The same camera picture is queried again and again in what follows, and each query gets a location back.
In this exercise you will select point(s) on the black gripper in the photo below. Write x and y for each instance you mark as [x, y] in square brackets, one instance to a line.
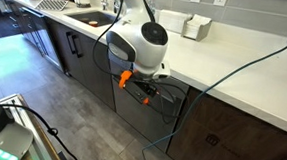
[148, 81]

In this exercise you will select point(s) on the white napkin stack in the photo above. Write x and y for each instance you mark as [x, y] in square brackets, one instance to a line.
[195, 23]

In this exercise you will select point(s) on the wooden robot cart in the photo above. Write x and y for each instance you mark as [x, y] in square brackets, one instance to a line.
[43, 130]

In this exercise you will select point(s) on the stainless steel dishwasher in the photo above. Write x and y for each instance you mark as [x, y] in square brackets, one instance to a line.
[137, 119]

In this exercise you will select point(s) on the striped dish drying mat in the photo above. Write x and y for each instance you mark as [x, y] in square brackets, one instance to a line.
[51, 5]

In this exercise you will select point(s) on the black wrist camera orange mount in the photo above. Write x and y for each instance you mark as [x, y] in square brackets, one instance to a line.
[143, 90]

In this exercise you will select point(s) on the chrome soap dispenser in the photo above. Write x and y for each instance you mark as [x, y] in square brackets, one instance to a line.
[116, 1]

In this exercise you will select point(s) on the dark wood sink cabinet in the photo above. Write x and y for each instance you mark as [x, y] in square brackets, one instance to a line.
[90, 73]

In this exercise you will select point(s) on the dark glossy cabinet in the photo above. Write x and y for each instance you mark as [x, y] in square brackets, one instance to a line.
[36, 33]

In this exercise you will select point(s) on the white paper towel stack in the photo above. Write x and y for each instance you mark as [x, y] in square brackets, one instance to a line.
[173, 21]

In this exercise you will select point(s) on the steel kitchen sink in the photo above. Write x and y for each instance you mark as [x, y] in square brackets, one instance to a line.
[87, 17]

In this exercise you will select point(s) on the grey metal napkin holder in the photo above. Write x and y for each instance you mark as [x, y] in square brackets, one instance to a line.
[199, 32]

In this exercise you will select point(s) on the clear plastic water bottle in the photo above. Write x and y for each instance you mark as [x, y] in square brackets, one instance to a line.
[152, 5]

